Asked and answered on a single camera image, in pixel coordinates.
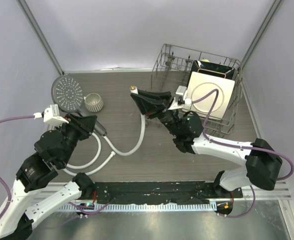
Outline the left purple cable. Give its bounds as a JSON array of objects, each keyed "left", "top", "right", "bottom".
[{"left": 0, "top": 113, "right": 44, "bottom": 232}]

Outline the grey wire dish rack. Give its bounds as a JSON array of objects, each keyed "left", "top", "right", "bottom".
[{"left": 147, "top": 43, "right": 243, "bottom": 137}]

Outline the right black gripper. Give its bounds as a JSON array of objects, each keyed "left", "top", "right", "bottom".
[{"left": 131, "top": 88, "right": 182, "bottom": 137}]

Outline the black square plate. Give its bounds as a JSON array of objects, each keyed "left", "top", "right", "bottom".
[{"left": 189, "top": 60, "right": 235, "bottom": 80}]

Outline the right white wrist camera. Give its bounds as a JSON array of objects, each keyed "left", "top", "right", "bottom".
[{"left": 167, "top": 85, "right": 192, "bottom": 111}]

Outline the white square plate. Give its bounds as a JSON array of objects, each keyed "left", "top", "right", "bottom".
[{"left": 182, "top": 72, "right": 235, "bottom": 120}]

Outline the white slotted cable duct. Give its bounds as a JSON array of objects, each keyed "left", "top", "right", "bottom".
[{"left": 55, "top": 201, "right": 217, "bottom": 213}]

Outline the white shower hose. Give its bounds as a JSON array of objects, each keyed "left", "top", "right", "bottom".
[{"left": 63, "top": 85, "right": 148, "bottom": 176}]

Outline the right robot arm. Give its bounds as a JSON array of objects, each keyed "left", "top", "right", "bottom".
[{"left": 130, "top": 86, "right": 283, "bottom": 198}]

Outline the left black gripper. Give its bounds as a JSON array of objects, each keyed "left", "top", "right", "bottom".
[{"left": 57, "top": 112, "right": 98, "bottom": 166}]

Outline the ribbed ceramic mug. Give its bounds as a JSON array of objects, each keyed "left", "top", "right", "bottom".
[{"left": 84, "top": 93, "right": 104, "bottom": 113}]

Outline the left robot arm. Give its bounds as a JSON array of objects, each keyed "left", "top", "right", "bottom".
[{"left": 0, "top": 113, "right": 97, "bottom": 240}]

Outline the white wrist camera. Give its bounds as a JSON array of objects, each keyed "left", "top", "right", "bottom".
[
  {"left": 43, "top": 104, "right": 69, "bottom": 127},
  {"left": 167, "top": 85, "right": 192, "bottom": 111}
]

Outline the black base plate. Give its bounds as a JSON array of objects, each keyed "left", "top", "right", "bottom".
[{"left": 95, "top": 181, "right": 243, "bottom": 205}]

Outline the grey shower head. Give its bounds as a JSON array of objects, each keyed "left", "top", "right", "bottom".
[{"left": 51, "top": 76, "right": 108, "bottom": 138}]

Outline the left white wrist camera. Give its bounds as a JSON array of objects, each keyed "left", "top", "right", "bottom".
[{"left": 43, "top": 104, "right": 69, "bottom": 127}]

